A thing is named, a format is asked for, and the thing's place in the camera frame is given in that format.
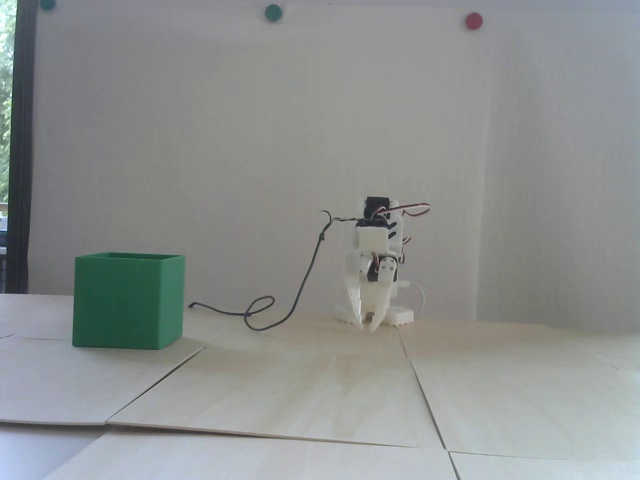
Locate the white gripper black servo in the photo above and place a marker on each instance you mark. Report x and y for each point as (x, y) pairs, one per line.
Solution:
(371, 290)

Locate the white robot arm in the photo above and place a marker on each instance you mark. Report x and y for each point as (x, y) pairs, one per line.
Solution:
(396, 227)

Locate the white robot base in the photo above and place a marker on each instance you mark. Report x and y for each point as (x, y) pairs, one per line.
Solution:
(401, 316)

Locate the green box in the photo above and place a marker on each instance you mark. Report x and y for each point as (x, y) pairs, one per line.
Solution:
(120, 305)

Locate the white backdrop board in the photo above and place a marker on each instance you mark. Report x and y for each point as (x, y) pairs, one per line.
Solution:
(200, 125)

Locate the red round magnet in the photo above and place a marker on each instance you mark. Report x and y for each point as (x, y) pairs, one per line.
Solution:
(473, 20)

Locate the green round magnet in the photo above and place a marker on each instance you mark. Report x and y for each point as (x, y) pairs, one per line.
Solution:
(273, 12)
(47, 4)

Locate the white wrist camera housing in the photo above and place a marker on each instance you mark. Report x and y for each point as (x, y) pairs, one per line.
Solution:
(372, 240)

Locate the dark window frame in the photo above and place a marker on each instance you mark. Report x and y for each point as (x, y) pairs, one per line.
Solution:
(24, 150)

